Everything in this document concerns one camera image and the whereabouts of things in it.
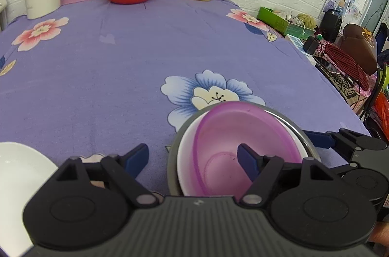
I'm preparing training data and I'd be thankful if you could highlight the stainless steel bowl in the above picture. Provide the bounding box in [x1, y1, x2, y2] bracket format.
[167, 102, 321, 196]

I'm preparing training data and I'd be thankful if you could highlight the white bowl red pattern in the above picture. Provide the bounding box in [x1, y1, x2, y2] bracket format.
[177, 112, 308, 198]

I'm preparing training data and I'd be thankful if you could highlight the white plate floral pattern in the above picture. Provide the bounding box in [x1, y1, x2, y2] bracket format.
[1, 142, 57, 256]

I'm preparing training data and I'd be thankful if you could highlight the purple translucent plastic bowl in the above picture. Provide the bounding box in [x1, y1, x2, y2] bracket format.
[181, 102, 307, 198]

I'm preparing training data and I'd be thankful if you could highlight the purple floral tablecloth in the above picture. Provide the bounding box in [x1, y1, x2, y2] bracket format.
[1, 0, 366, 194]

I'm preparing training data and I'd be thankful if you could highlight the brown hat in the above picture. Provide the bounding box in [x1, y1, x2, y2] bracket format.
[340, 23, 378, 75]

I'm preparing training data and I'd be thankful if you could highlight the black kettle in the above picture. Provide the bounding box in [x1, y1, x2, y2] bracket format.
[319, 9, 342, 43]

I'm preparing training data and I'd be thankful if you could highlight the green box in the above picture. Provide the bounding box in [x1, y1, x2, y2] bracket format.
[257, 7, 315, 40]

